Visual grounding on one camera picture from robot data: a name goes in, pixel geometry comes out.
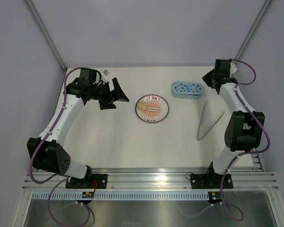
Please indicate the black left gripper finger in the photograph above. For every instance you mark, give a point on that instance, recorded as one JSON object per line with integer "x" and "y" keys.
{"x": 107, "y": 106}
{"x": 117, "y": 93}

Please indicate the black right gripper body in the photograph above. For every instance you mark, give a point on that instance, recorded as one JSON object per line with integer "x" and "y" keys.
{"x": 216, "y": 75}

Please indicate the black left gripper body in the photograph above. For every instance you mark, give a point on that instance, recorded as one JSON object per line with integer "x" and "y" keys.
{"x": 102, "y": 93}

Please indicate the light blue lunch box lid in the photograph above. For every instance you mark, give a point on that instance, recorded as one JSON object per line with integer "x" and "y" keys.
{"x": 187, "y": 88}

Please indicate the metal food tongs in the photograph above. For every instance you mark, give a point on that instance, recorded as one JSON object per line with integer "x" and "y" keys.
{"x": 212, "y": 112}

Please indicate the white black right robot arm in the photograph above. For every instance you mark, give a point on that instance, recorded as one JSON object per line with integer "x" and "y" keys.
{"x": 245, "y": 127}

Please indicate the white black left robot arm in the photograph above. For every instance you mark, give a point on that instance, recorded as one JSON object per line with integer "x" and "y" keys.
{"x": 48, "y": 158}

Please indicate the light blue lunch box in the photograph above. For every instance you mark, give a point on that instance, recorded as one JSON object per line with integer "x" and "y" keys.
{"x": 187, "y": 95}

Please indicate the white steamed bun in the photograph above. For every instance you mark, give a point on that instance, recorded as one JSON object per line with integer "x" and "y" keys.
{"x": 141, "y": 106}

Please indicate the round printed ceramic plate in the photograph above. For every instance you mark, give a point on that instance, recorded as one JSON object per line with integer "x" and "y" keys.
{"x": 157, "y": 109}

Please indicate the left small circuit board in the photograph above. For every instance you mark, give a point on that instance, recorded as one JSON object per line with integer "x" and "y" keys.
{"x": 88, "y": 195}

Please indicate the small circuit board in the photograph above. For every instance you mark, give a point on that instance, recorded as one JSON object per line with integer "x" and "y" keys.
{"x": 88, "y": 195}
{"x": 214, "y": 197}

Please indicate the right small circuit board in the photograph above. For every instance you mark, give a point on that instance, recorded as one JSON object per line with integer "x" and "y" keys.
{"x": 214, "y": 197}

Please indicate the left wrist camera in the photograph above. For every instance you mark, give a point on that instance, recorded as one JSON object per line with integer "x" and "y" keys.
{"x": 105, "y": 72}

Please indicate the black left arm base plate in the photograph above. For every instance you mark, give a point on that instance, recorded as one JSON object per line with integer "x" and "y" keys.
{"x": 94, "y": 180}

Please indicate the right aluminium frame post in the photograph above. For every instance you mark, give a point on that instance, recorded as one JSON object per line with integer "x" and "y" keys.
{"x": 254, "y": 28}

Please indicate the aluminium frame post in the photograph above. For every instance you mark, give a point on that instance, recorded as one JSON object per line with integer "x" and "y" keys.
{"x": 254, "y": 28}
{"x": 32, "y": 9}

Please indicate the aluminium front rail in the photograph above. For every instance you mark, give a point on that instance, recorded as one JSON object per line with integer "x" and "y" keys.
{"x": 176, "y": 179}

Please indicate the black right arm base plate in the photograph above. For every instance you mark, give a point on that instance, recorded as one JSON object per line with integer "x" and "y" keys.
{"x": 198, "y": 180}

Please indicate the left aluminium frame post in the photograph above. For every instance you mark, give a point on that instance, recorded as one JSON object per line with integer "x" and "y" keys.
{"x": 32, "y": 9}

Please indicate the white slotted cable duct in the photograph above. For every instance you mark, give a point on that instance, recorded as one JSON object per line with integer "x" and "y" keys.
{"x": 124, "y": 196}

